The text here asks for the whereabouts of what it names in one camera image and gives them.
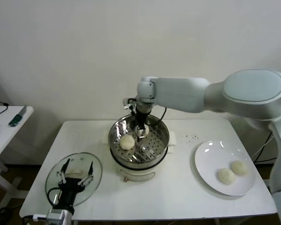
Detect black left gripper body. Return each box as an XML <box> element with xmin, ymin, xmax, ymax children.
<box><xmin>58</xmin><ymin>178</ymin><xmax>85</xmax><ymax>209</ymax></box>

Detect stainless steel steamer basket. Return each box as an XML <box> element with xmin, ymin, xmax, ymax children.
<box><xmin>107</xmin><ymin>113</ymin><xmax>170</xmax><ymax>170</ymax></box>

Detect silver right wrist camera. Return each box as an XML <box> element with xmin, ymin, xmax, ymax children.
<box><xmin>123</xmin><ymin>97</ymin><xmax>138</xmax><ymax>111</ymax></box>

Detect thin black cable loop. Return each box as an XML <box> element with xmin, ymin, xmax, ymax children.
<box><xmin>0</xmin><ymin>98</ymin><xmax>9</xmax><ymax>117</ymax></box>

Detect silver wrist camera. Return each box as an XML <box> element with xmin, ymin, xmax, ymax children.
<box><xmin>123</xmin><ymin>97</ymin><xmax>138</xmax><ymax>111</ymax></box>
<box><xmin>47</xmin><ymin>208</ymin><xmax>68</xmax><ymax>222</ymax></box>

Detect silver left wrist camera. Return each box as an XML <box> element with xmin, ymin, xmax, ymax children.
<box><xmin>47</xmin><ymin>208</ymin><xmax>68</xmax><ymax>222</ymax></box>

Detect green handled knife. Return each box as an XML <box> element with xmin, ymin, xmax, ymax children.
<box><xmin>8</xmin><ymin>105</ymin><xmax>28</xmax><ymax>128</ymax></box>

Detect steel steamer pot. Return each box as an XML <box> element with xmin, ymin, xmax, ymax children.
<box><xmin>101</xmin><ymin>130</ymin><xmax>177</xmax><ymax>183</ymax></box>

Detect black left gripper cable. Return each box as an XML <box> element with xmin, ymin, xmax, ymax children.
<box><xmin>22</xmin><ymin>187</ymin><xmax>61</xmax><ymax>222</ymax></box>

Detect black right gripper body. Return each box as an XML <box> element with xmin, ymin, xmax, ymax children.
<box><xmin>135</xmin><ymin>112</ymin><xmax>150</xmax><ymax>129</ymax></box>

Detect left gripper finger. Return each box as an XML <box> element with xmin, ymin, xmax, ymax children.
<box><xmin>79</xmin><ymin>161</ymin><xmax>95</xmax><ymax>186</ymax></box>
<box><xmin>56</xmin><ymin>158</ymin><xmax>70</xmax><ymax>184</ymax></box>

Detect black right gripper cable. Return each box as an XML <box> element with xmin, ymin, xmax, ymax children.
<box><xmin>127</xmin><ymin>98</ymin><xmax>167</xmax><ymax>127</ymax></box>

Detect round glass pot lid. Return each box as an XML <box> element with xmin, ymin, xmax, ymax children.
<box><xmin>44</xmin><ymin>152</ymin><xmax>103</xmax><ymax>209</ymax></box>

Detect black floor cables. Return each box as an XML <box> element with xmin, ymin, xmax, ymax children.
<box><xmin>0</xmin><ymin>206</ymin><xmax>12</xmax><ymax>222</ymax></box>

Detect white round plate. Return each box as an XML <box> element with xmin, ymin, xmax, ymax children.
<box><xmin>193</xmin><ymin>140</ymin><xmax>257</xmax><ymax>197</ymax></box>

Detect white side table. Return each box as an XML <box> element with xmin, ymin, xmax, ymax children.
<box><xmin>0</xmin><ymin>106</ymin><xmax>35</xmax><ymax>209</ymax></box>

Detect white power cable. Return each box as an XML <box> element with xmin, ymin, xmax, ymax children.
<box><xmin>251</xmin><ymin>135</ymin><xmax>274</xmax><ymax>159</ymax></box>

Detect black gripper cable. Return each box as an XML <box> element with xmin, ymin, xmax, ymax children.
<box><xmin>22</xmin><ymin>187</ymin><xmax>61</xmax><ymax>222</ymax></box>
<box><xmin>127</xmin><ymin>98</ymin><xmax>167</xmax><ymax>127</ymax></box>

